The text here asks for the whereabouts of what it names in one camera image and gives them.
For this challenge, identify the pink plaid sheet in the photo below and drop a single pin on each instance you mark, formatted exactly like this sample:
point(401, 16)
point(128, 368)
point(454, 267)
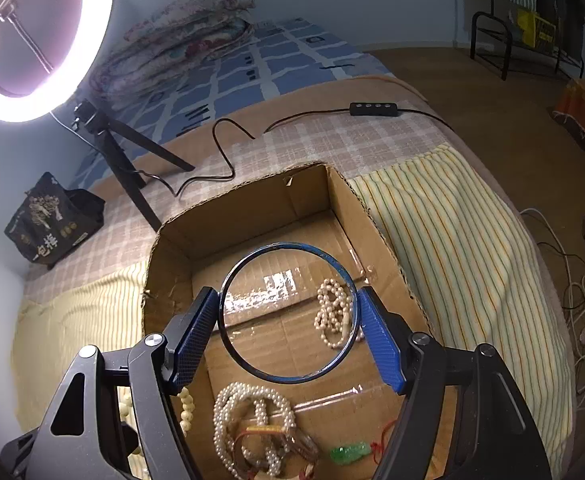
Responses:
point(332, 135)

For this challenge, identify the blue patterned bedsheet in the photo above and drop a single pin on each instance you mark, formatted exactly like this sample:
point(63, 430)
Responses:
point(282, 55)

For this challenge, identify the brown translucent bangle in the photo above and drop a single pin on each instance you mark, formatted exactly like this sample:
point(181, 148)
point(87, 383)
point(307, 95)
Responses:
point(305, 447)

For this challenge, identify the black tripod stand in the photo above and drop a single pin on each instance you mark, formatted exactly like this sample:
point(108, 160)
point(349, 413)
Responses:
point(122, 170)

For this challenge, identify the phone holder clamp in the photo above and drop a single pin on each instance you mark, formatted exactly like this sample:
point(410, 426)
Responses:
point(27, 35)

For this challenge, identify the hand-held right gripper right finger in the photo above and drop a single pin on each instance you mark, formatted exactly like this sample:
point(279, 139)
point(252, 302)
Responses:
point(380, 340)

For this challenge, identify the cardboard box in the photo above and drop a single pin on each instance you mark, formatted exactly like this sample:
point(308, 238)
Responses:
point(267, 210)

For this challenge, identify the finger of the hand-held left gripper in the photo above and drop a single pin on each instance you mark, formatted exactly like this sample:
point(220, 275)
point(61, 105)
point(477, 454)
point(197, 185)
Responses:
point(20, 455)

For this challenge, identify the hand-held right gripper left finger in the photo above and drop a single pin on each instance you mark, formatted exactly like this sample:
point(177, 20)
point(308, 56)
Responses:
point(195, 340)

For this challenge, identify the folded floral quilt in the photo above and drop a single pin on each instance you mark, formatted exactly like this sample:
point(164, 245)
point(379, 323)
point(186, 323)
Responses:
point(172, 45)

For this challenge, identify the thin black hoop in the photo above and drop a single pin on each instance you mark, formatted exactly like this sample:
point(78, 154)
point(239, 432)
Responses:
point(290, 383)

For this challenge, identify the black metal clothes rack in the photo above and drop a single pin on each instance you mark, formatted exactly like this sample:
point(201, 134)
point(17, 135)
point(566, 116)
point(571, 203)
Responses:
point(487, 35)

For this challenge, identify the yellow box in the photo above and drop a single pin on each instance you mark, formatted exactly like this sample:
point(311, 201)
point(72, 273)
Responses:
point(534, 27)

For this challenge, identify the black printed bag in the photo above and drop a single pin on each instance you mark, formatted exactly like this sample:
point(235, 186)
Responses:
point(47, 220)

